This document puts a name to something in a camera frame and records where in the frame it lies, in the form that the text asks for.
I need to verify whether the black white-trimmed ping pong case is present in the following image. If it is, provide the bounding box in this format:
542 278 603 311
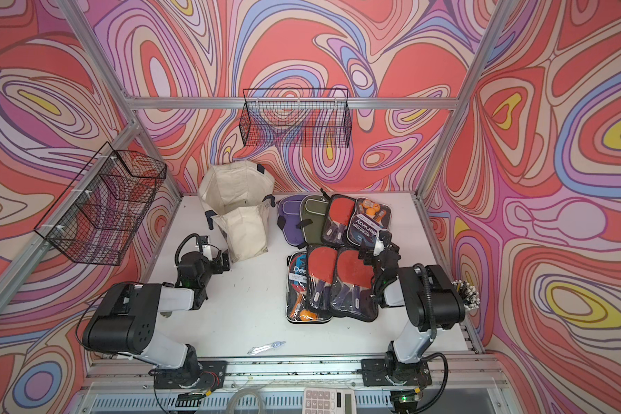
345 197 392 248

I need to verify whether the clear red paddle case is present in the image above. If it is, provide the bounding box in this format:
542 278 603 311
329 248 379 323

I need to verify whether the clear red ping pong case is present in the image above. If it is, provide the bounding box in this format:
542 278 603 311
321 194 355 248

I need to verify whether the cream canvas tote bag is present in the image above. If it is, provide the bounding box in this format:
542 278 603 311
198 160 275 262

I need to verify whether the purple ping pong paddle case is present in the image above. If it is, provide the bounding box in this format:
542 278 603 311
277 194 306 248

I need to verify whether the clear Deerway ping pong set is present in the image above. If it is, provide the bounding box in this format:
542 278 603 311
286 251 332 324

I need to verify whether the olive ping pong paddle case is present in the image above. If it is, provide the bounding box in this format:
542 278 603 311
298 195 329 245

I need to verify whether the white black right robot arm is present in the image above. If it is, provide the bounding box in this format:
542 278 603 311
371 230 467 386

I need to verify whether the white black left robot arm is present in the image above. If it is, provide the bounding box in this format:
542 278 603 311
80 233 230 394

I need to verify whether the mesh cup of pencils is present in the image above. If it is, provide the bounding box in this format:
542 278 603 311
452 279 481 312

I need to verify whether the small foil wrapper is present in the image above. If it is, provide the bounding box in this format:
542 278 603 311
248 341 286 355

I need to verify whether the white pink calculator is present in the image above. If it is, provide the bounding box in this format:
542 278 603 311
302 387 356 414

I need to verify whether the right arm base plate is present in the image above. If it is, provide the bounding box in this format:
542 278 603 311
360 358 433 388

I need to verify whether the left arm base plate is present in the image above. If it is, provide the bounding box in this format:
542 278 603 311
148 360 228 391

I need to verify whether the black wire basket left wall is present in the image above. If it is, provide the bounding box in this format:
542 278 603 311
34 143 167 267

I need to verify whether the black wire basket wall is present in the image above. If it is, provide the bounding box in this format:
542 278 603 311
34 143 167 267
239 87 353 148

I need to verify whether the aluminium rail front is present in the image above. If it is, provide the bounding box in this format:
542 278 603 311
82 353 511 391

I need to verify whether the grey looped cable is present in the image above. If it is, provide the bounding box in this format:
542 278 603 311
224 387 267 414

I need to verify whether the black wire basket back wall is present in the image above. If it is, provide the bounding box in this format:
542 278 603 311
239 87 353 148

